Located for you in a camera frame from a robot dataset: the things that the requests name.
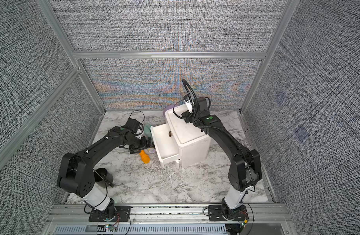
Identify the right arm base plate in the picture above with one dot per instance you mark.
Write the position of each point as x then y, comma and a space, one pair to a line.
223, 213

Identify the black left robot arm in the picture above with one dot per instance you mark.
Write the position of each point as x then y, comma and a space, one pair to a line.
76, 172

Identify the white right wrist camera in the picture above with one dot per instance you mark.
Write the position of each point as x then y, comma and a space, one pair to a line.
189, 103

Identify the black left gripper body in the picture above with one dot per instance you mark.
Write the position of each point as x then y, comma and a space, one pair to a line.
140, 146

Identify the white plastic drawer cabinet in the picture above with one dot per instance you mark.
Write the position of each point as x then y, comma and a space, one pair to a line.
192, 142

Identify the aluminium mounting rail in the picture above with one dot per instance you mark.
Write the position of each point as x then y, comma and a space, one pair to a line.
174, 213

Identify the purple plastic plate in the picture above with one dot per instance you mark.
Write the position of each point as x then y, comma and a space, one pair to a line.
167, 109

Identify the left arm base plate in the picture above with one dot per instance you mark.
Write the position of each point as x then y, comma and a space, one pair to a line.
119, 213

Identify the teal toy microphone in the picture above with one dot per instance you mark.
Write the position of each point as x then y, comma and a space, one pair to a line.
147, 130

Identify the white drawer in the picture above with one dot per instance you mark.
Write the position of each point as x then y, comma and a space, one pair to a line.
165, 145

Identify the black cup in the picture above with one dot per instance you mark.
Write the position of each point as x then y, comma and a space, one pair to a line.
103, 178

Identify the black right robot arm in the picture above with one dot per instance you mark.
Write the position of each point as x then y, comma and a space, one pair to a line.
245, 168

